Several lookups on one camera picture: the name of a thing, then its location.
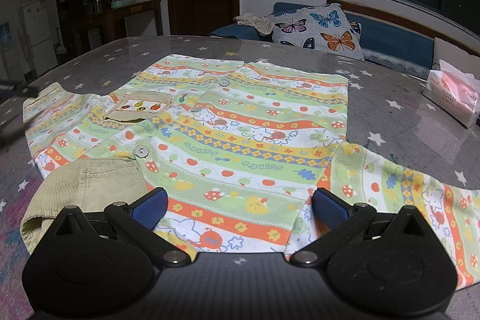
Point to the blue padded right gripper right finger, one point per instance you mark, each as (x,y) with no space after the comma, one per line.
(345,223)

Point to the pink tissue pack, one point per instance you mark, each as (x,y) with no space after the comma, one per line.
(455,92)

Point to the beige cloth on sofa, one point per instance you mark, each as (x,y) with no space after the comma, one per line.
(263,25)

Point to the butterfly print pillow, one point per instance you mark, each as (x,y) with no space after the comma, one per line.
(323,28)

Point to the colourful patterned children's shirt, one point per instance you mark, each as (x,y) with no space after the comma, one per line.
(240,149)

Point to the teal kettle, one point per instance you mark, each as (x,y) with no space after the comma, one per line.
(117,4)

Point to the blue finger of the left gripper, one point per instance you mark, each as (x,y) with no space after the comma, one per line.
(17,89)

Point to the white cushion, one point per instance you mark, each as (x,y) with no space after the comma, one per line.
(455,56)

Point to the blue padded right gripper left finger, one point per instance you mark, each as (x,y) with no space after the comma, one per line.
(135,223)

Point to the white refrigerator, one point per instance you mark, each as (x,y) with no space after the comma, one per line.
(37,35)

